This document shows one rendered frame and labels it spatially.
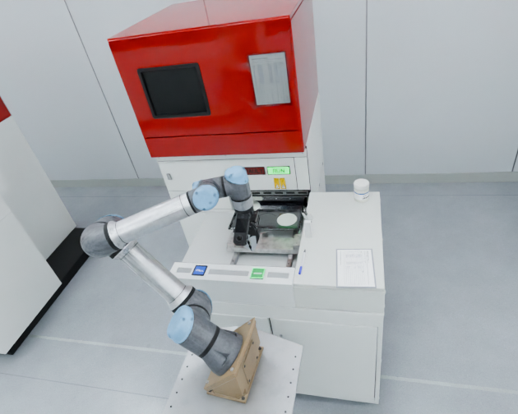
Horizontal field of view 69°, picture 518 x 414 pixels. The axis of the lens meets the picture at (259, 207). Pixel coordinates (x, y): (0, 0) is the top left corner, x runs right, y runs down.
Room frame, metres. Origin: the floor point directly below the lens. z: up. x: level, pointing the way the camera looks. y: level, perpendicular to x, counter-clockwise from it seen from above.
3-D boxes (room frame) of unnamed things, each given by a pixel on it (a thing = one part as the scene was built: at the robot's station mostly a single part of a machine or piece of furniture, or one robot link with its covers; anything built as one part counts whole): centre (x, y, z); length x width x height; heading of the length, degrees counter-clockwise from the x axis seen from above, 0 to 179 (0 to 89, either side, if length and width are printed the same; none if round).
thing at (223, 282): (1.14, 0.18, 0.89); 0.55 x 0.09 x 0.14; 71
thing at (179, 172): (1.74, 0.11, 1.02); 0.82 x 0.03 x 0.40; 71
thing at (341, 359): (1.34, -0.04, 0.41); 0.97 x 0.64 x 0.82; 71
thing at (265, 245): (1.37, 0.01, 0.87); 0.36 x 0.08 x 0.03; 71
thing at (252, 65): (2.04, 0.00, 1.52); 0.81 x 0.75 x 0.59; 71
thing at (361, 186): (1.46, -0.50, 1.01); 0.07 x 0.07 x 0.10
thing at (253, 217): (1.12, 0.05, 1.25); 0.09 x 0.08 x 0.12; 161
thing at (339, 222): (1.25, -0.34, 0.89); 0.62 x 0.35 x 0.14; 161
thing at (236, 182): (1.12, 0.06, 1.41); 0.09 x 0.08 x 0.11; 90
